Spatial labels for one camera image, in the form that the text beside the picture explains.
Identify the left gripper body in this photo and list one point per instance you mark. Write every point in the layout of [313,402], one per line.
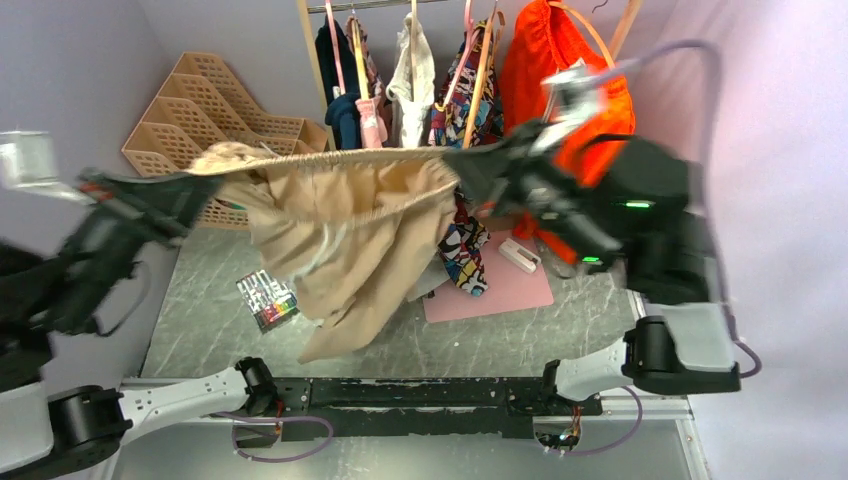
[105,248]

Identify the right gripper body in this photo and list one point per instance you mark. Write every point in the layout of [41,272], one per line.
[553,200]

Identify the beige shorts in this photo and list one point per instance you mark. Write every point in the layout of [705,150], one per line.
[351,232]

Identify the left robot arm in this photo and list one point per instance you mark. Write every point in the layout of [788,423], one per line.
[46,436]

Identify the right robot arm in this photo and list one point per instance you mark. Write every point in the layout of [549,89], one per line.
[636,216]

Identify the colourful cartoon print shorts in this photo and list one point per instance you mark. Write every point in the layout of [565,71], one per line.
[460,248]

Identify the white shorts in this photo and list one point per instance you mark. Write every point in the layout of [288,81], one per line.
[411,88]

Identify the pink patterned shorts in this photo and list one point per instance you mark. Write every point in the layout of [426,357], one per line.
[375,113]

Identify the orange shorts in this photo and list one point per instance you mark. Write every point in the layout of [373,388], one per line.
[547,40]

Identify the pink hanger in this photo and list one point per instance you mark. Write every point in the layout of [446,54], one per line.
[467,47]

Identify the navy blue shorts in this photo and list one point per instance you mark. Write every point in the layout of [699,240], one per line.
[340,84]

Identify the yellow hanger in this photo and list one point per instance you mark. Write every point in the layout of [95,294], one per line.
[359,58]

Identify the white stapler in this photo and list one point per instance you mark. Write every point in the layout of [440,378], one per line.
[522,257]

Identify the pink mat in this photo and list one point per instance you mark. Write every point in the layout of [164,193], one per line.
[510,288]

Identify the beige plastic file organizer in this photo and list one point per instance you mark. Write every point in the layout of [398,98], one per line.
[202,102]

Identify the pack of coloured markers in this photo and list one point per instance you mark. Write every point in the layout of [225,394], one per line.
[270,303]

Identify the wooden clothes rack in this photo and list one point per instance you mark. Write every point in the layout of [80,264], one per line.
[624,25]

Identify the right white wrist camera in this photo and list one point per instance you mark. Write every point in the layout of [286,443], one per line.
[575,96]

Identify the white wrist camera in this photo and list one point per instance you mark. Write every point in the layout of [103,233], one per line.
[575,96]
[28,165]

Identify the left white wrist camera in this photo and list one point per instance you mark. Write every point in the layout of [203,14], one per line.
[28,165]

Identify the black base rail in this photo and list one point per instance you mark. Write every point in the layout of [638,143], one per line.
[507,406]

